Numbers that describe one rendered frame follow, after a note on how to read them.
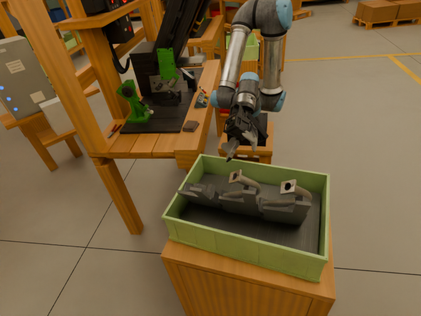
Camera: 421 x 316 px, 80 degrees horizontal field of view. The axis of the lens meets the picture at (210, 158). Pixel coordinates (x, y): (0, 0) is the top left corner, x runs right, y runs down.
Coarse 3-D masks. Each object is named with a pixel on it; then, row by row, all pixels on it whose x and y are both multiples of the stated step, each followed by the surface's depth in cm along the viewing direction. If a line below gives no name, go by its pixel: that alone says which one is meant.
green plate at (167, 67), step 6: (162, 48) 174; (162, 54) 175; (168, 54) 175; (162, 60) 177; (168, 60) 177; (162, 66) 179; (168, 66) 178; (174, 66) 178; (162, 72) 181; (168, 72) 180; (174, 72) 179; (162, 78) 183; (168, 78) 182
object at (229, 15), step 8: (216, 0) 502; (224, 0) 415; (232, 0) 399; (240, 0) 385; (248, 0) 371; (208, 8) 479; (216, 8) 484; (224, 8) 438; (232, 8) 481; (208, 16) 490; (224, 16) 446; (232, 16) 432; (224, 24) 449; (256, 32) 390; (216, 48) 502
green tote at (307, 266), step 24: (192, 168) 121; (216, 168) 130; (240, 168) 124; (264, 168) 119; (288, 168) 114; (168, 216) 100; (192, 240) 104; (216, 240) 97; (240, 240) 91; (264, 264) 96; (288, 264) 90; (312, 264) 85
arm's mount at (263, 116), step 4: (260, 116) 154; (264, 116) 154; (260, 120) 151; (264, 120) 150; (260, 124) 148; (264, 124) 148; (264, 128) 145; (228, 136) 147; (232, 136) 146; (228, 140) 149; (240, 140) 147; (244, 140) 146; (248, 140) 146; (264, 140) 144; (240, 144) 149; (244, 144) 148; (248, 144) 148; (260, 144) 146; (264, 144) 145
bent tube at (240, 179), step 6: (234, 174) 85; (240, 174) 81; (234, 180) 82; (240, 180) 81; (246, 180) 84; (252, 180) 86; (252, 186) 86; (258, 186) 87; (228, 192) 105; (234, 192) 102; (240, 192) 99; (258, 192) 90
